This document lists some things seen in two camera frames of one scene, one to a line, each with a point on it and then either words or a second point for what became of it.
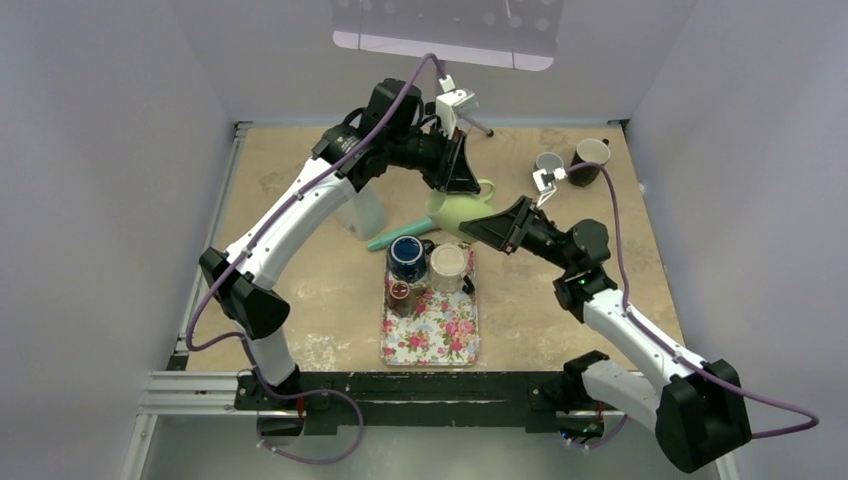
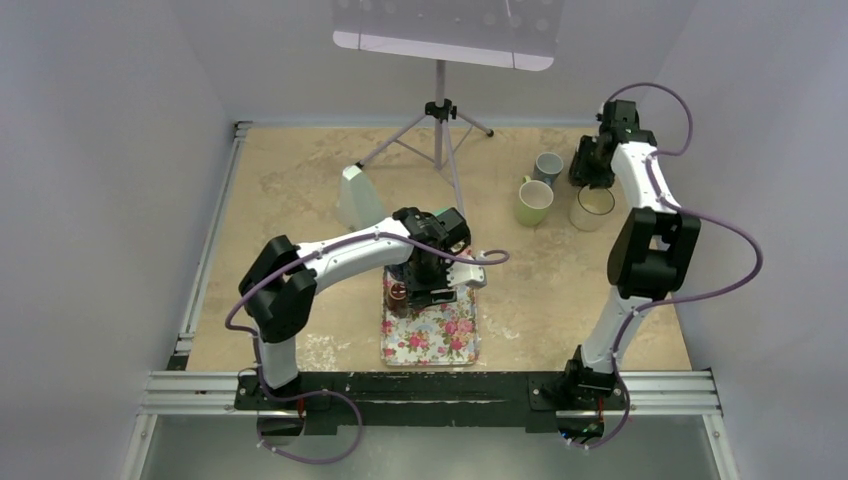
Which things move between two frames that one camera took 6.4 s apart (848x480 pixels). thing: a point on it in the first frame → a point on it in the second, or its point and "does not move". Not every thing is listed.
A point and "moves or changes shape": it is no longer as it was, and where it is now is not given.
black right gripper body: x=543 y=240 → x=590 y=167
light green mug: x=449 y=210 moves or changes shape
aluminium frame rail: x=177 y=391 does not move
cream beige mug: x=448 y=262 moves or changes shape
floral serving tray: x=443 y=330 does not move
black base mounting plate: x=331 y=399 does not move
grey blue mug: x=549 y=161 does not move
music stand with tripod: x=513 y=34 does not move
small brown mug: x=400 y=299 does not move
